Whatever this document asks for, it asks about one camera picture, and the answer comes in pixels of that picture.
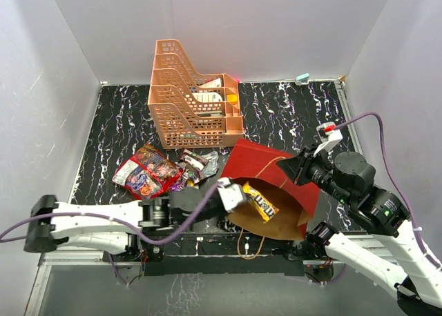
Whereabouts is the silver foil snack packet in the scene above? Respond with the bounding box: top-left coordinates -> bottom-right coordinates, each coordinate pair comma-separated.
202,151 -> 219,178

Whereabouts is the orange yellow round object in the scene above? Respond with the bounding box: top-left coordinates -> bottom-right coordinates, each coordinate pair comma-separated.
226,94 -> 238,105

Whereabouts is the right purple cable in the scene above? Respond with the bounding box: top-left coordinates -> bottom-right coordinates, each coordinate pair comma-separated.
334,112 -> 442,272

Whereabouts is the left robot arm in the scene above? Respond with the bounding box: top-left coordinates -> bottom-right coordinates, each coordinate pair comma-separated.
23,185 -> 232,260

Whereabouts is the white box in organizer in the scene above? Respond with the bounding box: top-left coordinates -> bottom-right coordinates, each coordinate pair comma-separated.
198,77 -> 224,90

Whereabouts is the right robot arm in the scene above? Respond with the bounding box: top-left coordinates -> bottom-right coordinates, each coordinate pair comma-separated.
277,147 -> 441,315

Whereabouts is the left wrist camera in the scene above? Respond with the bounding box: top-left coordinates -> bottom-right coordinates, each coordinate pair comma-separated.
217,177 -> 247,213

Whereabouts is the yellow M&M candy packet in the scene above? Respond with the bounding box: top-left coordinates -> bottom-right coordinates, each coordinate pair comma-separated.
242,181 -> 279,223

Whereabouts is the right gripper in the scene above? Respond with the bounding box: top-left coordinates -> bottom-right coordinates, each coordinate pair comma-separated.
276,142 -> 351,204

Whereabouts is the red candy bag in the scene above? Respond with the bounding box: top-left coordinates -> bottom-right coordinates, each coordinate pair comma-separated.
112,144 -> 182,200

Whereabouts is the light blue eraser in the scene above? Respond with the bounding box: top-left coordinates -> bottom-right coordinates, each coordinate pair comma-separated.
295,73 -> 310,86

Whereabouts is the peach plastic file organizer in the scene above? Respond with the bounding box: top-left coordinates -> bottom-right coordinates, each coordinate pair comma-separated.
148,39 -> 244,149

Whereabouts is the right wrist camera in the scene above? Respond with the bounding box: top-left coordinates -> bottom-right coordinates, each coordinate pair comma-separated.
314,122 -> 343,157

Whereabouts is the red brown paper bag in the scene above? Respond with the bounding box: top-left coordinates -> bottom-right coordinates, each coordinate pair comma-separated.
221,139 -> 320,259

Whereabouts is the brown M&M candy packet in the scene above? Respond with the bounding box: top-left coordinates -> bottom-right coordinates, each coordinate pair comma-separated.
176,170 -> 195,187

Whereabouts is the purple small candy packet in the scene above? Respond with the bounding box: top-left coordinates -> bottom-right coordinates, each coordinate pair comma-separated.
169,182 -> 186,192

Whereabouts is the aluminium front rail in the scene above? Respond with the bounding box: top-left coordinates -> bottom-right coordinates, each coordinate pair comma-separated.
37,233 -> 391,267

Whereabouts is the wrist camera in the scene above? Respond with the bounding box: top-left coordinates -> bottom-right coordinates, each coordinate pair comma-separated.
314,122 -> 343,157
217,177 -> 247,213

